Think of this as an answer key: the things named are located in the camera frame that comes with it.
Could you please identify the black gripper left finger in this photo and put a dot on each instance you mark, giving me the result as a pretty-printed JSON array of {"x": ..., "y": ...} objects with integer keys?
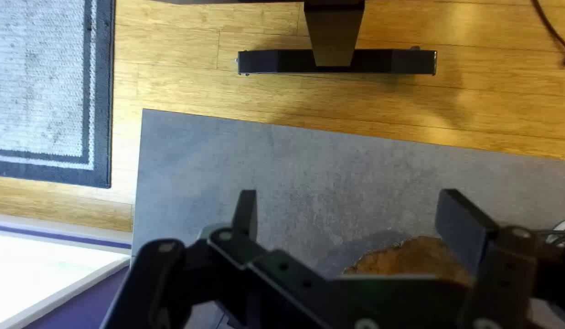
[{"x": 172, "y": 281}]

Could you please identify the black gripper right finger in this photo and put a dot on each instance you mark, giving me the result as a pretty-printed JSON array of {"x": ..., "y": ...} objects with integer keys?
[{"x": 507, "y": 275}]

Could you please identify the natural-edge wooden tray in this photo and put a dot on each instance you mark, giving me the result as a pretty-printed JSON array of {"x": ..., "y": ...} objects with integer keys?
[{"x": 415, "y": 259}]

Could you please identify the purple and white board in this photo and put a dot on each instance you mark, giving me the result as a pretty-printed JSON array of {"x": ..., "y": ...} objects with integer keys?
[{"x": 44, "y": 275}]

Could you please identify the grey table mat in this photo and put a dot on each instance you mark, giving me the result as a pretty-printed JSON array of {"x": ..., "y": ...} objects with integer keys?
[{"x": 330, "y": 184}]

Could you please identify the grey rug with blue border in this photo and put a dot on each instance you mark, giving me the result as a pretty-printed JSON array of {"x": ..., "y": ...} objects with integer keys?
[{"x": 44, "y": 85}]

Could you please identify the black T-shaped stand base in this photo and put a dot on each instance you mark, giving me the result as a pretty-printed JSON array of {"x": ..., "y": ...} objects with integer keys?
[{"x": 335, "y": 56}]

